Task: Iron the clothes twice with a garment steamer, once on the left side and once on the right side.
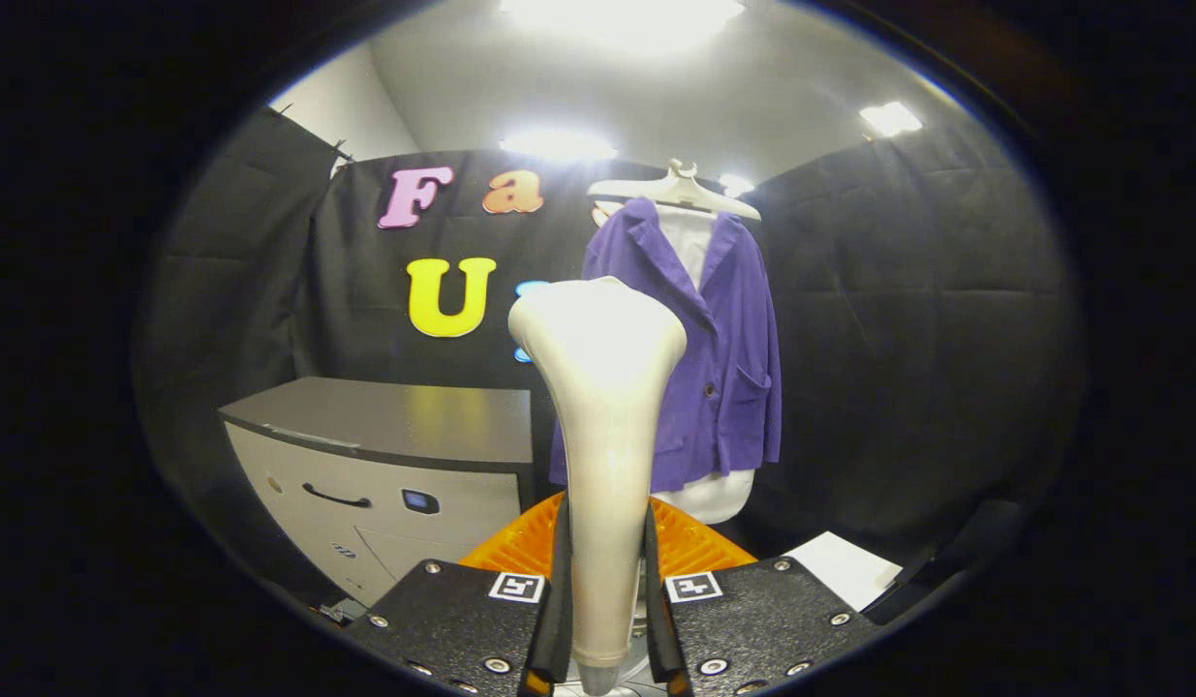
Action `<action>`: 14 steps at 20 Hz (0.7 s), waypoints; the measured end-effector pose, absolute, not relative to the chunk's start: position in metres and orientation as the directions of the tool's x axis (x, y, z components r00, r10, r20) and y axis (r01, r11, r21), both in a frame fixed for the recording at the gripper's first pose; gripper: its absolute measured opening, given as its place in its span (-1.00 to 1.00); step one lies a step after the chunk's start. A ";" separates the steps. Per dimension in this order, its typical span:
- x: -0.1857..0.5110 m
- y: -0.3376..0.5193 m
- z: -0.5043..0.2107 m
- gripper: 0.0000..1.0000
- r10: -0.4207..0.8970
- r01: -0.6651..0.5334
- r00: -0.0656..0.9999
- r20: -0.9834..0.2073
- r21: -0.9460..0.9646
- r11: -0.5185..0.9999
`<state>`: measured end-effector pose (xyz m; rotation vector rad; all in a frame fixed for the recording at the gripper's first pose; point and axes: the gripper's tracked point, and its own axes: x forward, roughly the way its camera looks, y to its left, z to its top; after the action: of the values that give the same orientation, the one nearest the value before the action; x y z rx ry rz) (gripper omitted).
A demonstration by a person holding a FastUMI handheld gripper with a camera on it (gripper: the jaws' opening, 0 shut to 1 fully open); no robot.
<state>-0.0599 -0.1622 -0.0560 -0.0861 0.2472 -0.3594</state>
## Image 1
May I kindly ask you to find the grey cabinet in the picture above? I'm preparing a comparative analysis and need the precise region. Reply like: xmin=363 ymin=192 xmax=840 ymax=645
xmin=218 ymin=377 xmax=536 ymax=609

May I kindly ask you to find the cream plastic clothes hanger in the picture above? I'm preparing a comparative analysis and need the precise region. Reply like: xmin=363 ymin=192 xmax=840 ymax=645
xmin=588 ymin=160 xmax=763 ymax=222

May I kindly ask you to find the black backdrop cloth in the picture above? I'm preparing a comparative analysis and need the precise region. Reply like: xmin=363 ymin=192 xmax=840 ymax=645
xmin=133 ymin=105 xmax=1083 ymax=606

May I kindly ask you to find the white paper sheet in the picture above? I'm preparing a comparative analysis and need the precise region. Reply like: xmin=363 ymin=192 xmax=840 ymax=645
xmin=783 ymin=530 xmax=904 ymax=613

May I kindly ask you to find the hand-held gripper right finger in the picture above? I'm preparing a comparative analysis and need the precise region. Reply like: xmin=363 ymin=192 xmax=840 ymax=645
xmin=644 ymin=499 xmax=884 ymax=696

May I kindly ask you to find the white shirt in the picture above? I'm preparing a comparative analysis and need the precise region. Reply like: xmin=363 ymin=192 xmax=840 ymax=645
xmin=651 ymin=205 xmax=758 ymax=525

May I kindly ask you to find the purple jacket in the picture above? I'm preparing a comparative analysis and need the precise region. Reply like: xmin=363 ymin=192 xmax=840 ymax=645
xmin=549 ymin=197 xmax=782 ymax=493

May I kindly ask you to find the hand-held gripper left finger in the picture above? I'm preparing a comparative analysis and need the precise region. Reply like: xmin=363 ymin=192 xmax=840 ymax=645
xmin=346 ymin=491 xmax=577 ymax=696

